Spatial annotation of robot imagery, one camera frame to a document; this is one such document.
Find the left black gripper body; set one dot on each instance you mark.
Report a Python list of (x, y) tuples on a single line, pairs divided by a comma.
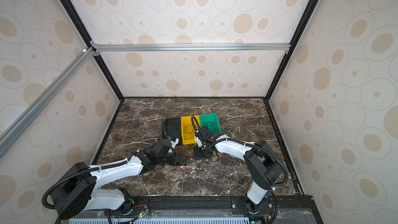
[(168, 159)]

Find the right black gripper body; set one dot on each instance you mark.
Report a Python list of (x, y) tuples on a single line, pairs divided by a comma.
[(200, 152)]

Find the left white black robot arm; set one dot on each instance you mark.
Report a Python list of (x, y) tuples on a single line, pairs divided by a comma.
[(80, 189)]

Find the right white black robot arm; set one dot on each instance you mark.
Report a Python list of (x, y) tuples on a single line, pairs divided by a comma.
[(266, 169)]

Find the green plastic bin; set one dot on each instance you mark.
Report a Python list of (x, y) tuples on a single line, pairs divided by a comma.
[(211, 121)]

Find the yellow plastic bin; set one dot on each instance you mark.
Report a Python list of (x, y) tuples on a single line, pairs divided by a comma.
[(187, 131)]

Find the black plastic bin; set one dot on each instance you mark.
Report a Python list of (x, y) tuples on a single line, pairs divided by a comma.
[(172, 128)]

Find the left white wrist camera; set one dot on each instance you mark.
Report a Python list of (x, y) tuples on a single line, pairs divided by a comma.
[(174, 143)]

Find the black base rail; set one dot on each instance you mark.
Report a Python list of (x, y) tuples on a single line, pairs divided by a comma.
[(208, 210)]

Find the horizontal aluminium rail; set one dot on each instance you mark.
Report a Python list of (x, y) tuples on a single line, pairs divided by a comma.
[(191, 47)]

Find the left diagonal aluminium rail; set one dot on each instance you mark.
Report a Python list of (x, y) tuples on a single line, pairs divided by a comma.
[(17, 128)]

